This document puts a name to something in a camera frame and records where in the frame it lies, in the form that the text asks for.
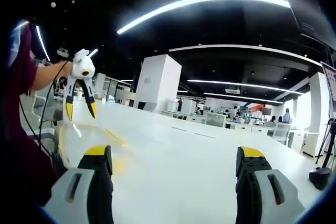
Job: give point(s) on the long ceiling light strip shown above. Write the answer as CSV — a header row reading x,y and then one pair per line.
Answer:
x,y
199,1

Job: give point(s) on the yellow plastic latch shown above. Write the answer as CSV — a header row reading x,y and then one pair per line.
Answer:
x,y
61,142
122,165
118,139

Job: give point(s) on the ceiling air vent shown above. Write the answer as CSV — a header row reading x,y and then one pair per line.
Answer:
x,y
232,91

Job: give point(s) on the operator in maroon shirt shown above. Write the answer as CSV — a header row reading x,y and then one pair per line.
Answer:
x,y
26,134

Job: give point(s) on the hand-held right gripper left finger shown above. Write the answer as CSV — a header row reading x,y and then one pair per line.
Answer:
x,y
99,171

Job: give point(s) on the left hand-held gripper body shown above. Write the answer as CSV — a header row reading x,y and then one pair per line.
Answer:
x,y
81,66

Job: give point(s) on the white square pillar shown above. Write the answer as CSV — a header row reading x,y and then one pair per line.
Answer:
x,y
319,98
157,82

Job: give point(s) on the black monitor stand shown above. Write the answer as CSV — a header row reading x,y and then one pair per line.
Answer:
x,y
320,176

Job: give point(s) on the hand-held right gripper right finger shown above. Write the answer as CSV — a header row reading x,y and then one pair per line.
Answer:
x,y
249,182

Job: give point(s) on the white mesh office chair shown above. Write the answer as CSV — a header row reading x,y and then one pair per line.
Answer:
x,y
282,132

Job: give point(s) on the red blue wall decoration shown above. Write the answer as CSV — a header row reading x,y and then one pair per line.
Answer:
x,y
252,107

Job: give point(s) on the open laptop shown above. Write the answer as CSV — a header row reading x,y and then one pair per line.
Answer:
x,y
330,87

